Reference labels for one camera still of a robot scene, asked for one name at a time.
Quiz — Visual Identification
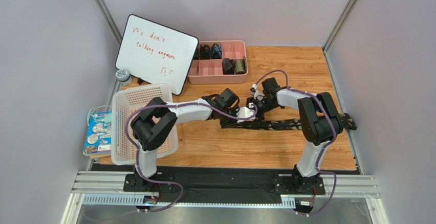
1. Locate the white whiteboard with red writing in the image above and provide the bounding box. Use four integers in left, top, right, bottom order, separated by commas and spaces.
115, 14, 199, 95

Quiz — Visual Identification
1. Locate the black rolled tie far left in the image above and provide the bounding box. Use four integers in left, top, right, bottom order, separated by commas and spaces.
192, 45, 200, 60

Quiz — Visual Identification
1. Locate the black glossy rolled tie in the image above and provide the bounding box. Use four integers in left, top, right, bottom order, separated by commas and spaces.
222, 58, 235, 75

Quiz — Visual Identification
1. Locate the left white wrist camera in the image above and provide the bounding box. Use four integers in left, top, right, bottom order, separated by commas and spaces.
236, 103, 257, 123

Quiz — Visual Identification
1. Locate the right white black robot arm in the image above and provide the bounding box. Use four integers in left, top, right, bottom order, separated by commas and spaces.
247, 78, 343, 193

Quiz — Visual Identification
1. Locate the pink divided organizer box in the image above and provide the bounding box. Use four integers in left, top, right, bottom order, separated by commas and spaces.
187, 40, 248, 84

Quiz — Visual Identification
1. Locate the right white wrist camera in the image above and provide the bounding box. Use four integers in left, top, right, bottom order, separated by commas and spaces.
250, 83, 264, 100

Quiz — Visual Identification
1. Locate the aluminium frame rail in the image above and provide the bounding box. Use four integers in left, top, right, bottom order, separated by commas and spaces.
61, 167, 388, 223

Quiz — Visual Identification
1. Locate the small blue white jar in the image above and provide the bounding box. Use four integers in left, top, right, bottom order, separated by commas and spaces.
116, 69, 133, 86

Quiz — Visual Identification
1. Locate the white plastic mesh basket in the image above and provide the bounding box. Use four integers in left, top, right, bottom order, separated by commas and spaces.
111, 83, 172, 165

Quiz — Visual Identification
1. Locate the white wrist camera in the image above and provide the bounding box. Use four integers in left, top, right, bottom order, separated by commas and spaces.
236, 103, 257, 123
250, 83, 264, 100

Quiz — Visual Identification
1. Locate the olive green rolled tie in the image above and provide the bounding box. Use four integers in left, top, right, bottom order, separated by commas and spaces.
233, 57, 247, 75

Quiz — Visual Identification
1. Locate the dark blue rolled tie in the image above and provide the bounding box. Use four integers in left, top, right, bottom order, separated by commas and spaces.
211, 43, 223, 59

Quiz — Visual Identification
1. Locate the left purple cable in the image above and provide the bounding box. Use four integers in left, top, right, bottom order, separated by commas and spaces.
124, 101, 258, 213

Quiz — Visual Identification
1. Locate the black floral patterned tie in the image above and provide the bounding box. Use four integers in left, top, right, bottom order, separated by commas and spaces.
220, 113, 357, 130

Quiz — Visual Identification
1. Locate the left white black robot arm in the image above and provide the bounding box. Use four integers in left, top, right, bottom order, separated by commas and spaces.
125, 88, 239, 179

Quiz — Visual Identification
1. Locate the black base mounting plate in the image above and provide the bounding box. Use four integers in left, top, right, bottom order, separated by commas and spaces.
92, 164, 360, 205

